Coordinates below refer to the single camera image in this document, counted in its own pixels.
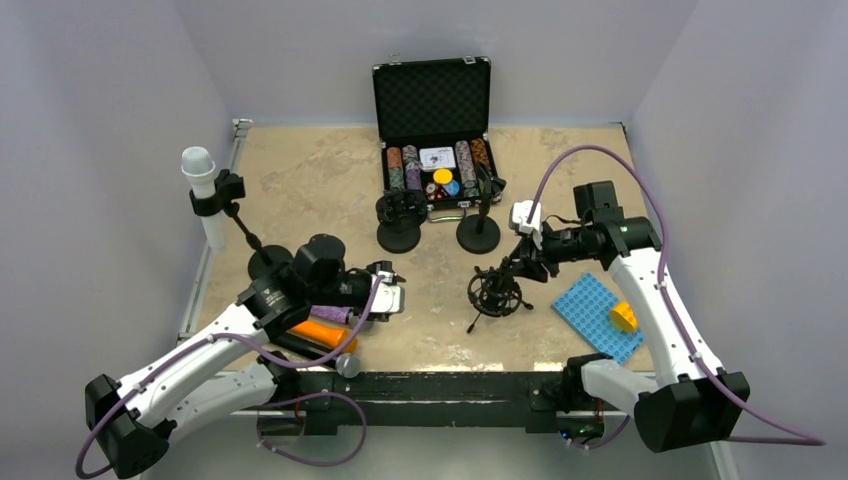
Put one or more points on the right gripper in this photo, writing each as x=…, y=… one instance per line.
x=530, y=264

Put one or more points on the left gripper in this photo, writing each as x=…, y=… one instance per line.
x=383, y=265

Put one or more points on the black tripod stand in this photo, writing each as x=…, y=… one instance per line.
x=494, y=292

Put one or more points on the purple glitter microphone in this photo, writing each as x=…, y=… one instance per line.
x=335, y=314

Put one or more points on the black clip microphone stand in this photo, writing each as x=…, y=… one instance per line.
x=479, y=233

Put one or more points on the orange microphone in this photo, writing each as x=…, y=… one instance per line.
x=331, y=337

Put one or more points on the black silver-mesh microphone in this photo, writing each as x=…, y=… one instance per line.
x=345, y=364

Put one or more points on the black shock-mount microphone stand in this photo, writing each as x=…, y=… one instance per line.
x=400, y=214

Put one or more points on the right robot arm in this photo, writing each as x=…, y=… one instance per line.
x=686, y=402

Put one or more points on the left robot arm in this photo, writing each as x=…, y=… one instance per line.
x=226, y=367

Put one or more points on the black left microphone stand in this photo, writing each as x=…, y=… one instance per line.
x=230, y=188

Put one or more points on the white microphone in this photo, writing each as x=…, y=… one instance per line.
x=199, y=169

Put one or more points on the blue building baseplate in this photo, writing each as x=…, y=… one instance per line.
x=586, y=308

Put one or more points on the yellow building brick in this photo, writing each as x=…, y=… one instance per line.
x=623, y=318

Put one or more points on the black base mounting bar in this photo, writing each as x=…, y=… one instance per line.
x=529, y=401

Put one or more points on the black poker chip case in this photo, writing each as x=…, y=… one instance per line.
x=433, y=127

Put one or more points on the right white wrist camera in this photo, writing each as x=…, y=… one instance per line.
x=525, y=221

